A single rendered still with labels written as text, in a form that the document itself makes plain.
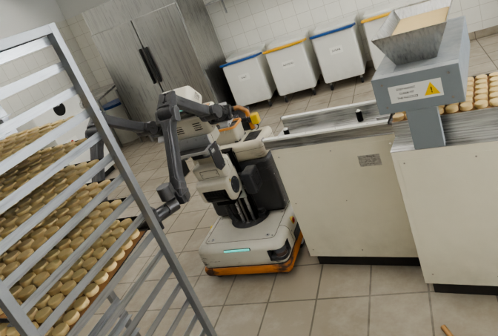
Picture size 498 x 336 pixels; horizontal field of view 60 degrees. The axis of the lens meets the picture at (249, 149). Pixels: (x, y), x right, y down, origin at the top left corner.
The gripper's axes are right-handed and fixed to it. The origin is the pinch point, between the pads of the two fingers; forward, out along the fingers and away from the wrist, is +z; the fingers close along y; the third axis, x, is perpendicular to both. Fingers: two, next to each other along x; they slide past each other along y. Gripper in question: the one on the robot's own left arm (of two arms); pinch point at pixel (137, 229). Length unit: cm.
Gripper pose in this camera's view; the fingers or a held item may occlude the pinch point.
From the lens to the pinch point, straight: 183.4
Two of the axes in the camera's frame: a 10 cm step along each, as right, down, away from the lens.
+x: 6.2, 0.7, -7.8
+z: -7.1, 4.8, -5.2
